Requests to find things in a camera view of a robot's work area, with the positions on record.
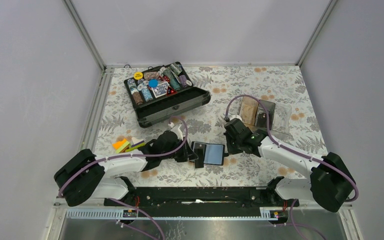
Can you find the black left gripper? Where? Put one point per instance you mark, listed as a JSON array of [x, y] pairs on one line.
[[187, 153]]

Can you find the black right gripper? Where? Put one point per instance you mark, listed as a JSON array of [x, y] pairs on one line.
[[230, 150]]

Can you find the black credit card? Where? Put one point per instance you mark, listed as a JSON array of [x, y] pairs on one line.
[[200, 150]]

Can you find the black card holder wallet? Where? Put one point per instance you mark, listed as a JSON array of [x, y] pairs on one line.
[[214, 154]]

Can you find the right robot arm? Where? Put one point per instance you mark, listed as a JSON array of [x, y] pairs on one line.
[[326, 179]]

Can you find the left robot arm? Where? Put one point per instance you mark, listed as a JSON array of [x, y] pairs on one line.
[[88, 176]]

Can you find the smoky grey transparent card box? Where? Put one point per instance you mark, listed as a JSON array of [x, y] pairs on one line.
[[269, 109]]

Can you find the clear transparent card box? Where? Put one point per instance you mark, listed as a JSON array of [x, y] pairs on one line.
[[281, 118]]

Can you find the blue playing card deck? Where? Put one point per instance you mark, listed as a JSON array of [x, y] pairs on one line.
[[160, 90]]

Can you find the green purple toy block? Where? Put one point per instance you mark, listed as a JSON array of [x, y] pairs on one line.
[[135, 143]]

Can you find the black poker chip case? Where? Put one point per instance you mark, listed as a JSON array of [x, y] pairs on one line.
[[188, 96]]

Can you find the blue poker chip stack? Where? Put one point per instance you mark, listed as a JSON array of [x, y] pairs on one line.
[[147, 94]]

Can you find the red triangular dealer button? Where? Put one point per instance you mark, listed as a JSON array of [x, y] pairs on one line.
[[170, 91]]

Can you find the brown poker chip stack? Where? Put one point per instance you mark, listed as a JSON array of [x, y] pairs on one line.
[[137, 98]]

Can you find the blue round dealer chip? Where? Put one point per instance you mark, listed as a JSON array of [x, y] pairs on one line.
[[153, 83]]

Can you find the yellow round chip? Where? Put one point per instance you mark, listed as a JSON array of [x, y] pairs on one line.
[[138, 75]]

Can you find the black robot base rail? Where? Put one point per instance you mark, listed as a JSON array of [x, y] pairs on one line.
[[244, 196]]

